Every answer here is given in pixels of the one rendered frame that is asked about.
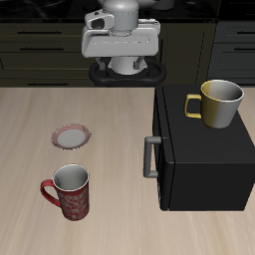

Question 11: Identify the black microwave door grey handle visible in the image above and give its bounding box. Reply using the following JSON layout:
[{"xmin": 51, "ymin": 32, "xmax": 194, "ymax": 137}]
[{"xmin": 142, "ymin": 85, "xmax": 176, "ymax": 212}]

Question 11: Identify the black kitchen counter top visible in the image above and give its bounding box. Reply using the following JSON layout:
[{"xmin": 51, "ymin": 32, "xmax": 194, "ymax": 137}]
[{"xmin": 0, "ymin": 0, "xmax": 255, "ymax": 24}]

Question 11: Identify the red patterned mug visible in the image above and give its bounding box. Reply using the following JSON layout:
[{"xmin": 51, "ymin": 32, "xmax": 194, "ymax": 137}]
[{"xmin": 40, "ymin": 162, "xmax": 91, "ymax": 222}]

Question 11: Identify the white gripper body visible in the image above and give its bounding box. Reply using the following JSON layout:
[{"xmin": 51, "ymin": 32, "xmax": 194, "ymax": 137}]
[{"xmin": 81, "ymin": 18, "xmax": 161, "ymax": 60}]

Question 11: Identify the dark grey kitchen cupboard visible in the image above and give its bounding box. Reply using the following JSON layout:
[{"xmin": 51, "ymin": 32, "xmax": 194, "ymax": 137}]
[{"xmin": 206, "ymin": 20, "xmax": 255, "ymax": 86}]

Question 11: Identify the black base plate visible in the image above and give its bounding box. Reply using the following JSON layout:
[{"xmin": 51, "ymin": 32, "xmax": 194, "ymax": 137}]
[{"xmin": 88, "ymin": 56, "xmax": 167, "ymax": 85}]

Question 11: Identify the black microwave oven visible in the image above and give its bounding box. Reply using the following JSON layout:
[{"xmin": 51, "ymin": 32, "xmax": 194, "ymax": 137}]
[{"xmin": 142, "ymin": 84, "xmax": 255, "ymax": 212}]

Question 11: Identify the small red fluted dish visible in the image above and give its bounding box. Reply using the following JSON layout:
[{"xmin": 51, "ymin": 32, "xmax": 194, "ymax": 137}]
[{"xmin": 51, "ymin": 124, "xmax": 93, "ymax": 150}]

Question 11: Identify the yellow and grey mug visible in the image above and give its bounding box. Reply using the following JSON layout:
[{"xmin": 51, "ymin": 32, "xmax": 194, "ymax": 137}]
[{"xmin": 184, "ymin": 79, "xmax": 245, "ymax": 129}]

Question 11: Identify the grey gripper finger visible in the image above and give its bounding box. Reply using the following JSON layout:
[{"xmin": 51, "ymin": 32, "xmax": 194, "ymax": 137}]
[
  {"xmin": 132, "ymin": 55, "xmax": 146, "ymax": 71},
  {"xmin": 96, "ymin": 57, "xmax": 108, "ymax": 72}
]

